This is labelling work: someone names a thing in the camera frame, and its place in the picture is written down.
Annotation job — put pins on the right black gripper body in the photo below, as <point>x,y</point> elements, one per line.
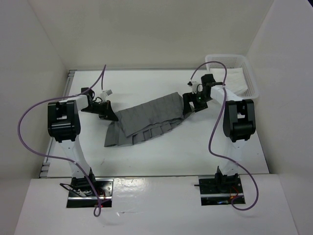
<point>200,101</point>

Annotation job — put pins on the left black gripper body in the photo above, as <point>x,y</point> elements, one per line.
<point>97,108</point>

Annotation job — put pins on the grey pleated skirt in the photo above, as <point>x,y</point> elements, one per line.
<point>145,121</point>

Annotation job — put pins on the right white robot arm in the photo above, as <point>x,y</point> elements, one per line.
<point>237,114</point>

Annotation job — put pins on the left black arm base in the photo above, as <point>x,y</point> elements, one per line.
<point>78,198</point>

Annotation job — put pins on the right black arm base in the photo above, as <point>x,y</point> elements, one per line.
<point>213,192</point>

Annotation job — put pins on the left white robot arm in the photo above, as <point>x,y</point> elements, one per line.
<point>81,171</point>

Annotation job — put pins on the white folded cloth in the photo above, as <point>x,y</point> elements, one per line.
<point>235,80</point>

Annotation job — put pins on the white plastic basket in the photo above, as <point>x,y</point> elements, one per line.
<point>233,61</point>

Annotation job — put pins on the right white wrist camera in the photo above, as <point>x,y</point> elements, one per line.
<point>195,86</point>

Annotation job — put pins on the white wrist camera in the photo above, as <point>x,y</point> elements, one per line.
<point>104,94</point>
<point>195,86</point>

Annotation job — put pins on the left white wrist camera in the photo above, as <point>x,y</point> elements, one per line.
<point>104,94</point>

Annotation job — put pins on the aluminium table edge rail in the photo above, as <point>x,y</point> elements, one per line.
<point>59,128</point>

